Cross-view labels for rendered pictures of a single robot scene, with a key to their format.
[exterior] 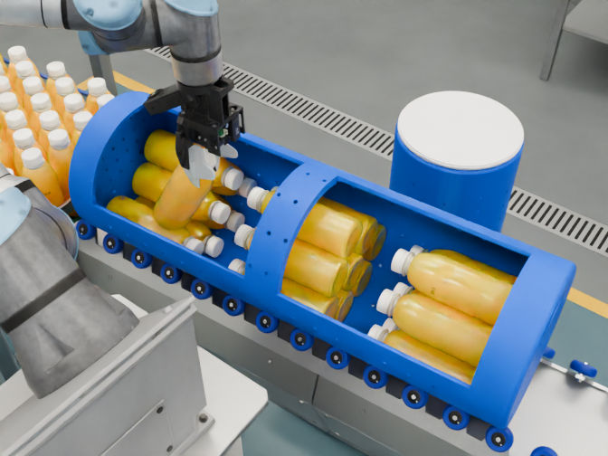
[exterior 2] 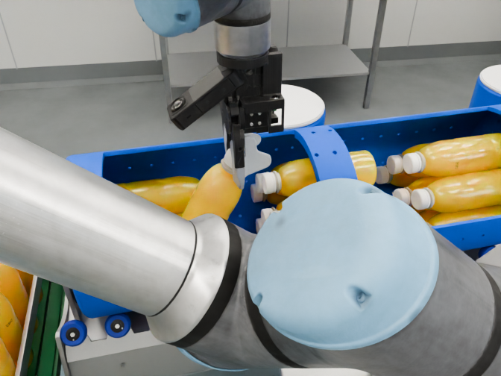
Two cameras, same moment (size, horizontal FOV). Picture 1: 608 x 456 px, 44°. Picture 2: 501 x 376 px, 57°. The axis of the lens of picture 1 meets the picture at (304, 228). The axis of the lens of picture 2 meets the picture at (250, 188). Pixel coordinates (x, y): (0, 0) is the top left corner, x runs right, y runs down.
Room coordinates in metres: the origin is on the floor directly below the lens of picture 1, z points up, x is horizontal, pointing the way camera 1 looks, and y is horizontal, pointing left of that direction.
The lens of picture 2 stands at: (0.52, 0.58, 1.64)
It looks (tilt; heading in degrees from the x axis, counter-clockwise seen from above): 37 degrees down; 315
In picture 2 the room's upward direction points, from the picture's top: straight up
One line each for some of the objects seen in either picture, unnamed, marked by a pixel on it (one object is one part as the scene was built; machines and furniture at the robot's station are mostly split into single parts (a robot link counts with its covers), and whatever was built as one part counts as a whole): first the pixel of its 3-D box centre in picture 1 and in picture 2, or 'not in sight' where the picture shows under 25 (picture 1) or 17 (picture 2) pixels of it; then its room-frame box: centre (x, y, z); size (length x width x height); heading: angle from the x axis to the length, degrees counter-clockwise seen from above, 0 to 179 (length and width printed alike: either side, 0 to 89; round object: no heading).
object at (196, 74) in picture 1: (198, 61); (241, 34); (0.97, 0.16, 1.44); 0.08 x 0.08 x 0.05
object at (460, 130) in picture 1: (460, 128); (276, 105); (1.34, -0.35, 1.03); 0.28 x 0.28 x 0.01
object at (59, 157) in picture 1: (69, 175); (4, 296); (1.23, 0.51, 0.99); 0.07 x 0.07 x 0.19
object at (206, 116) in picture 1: (207, 109); (248, 91); (0.96, 0.15, 1.36); 0.09 x 0.08 x 0.12; 58
